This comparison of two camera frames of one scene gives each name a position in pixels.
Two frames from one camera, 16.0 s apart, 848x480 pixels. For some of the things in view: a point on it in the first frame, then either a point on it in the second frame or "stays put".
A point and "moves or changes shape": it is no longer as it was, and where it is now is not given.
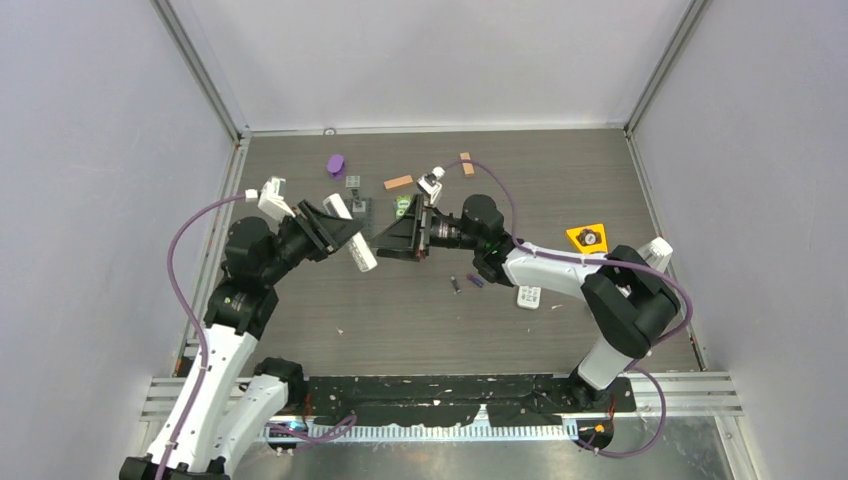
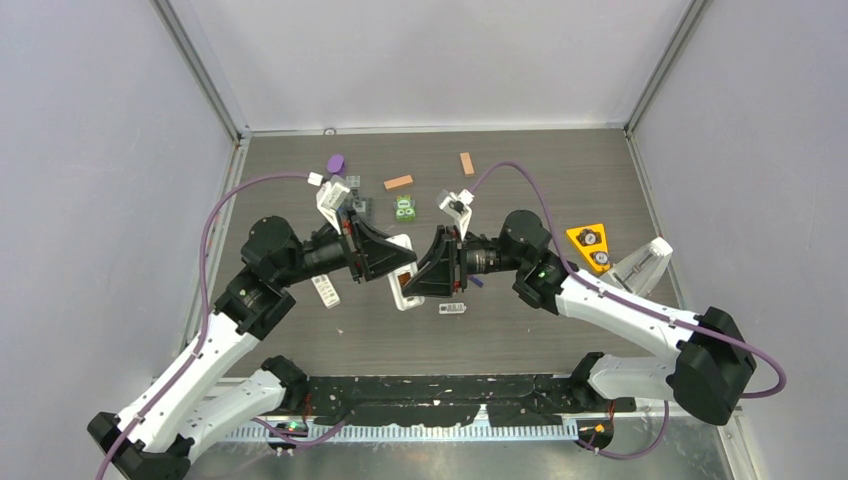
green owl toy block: x=402 y=205 stays put
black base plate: x=428 y=401 stays put
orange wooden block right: x=468 y=167 stays put
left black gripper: x=324 y=233 to x=376 y=256
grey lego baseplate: x=361 y=209 stays put
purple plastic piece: x=336 y=165 stays put
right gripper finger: x=404 y=238 to x=435 y=277
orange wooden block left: x=393 y=183 stays put
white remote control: x=358 y=246 moves or changes shape
